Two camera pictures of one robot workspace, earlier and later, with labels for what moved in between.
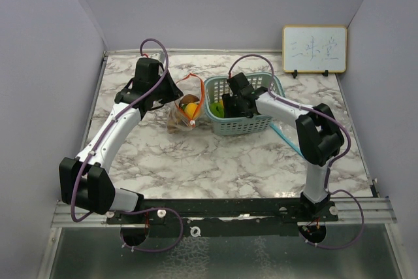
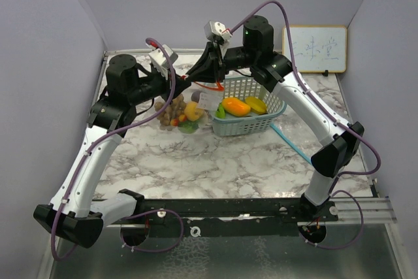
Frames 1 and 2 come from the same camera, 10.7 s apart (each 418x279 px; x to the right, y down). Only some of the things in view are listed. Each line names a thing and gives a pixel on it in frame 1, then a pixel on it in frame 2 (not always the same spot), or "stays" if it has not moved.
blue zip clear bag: x=289 y=132 stays
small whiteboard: x=314 y=49 stays
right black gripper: x=228 y=99 -> x=210 y=68
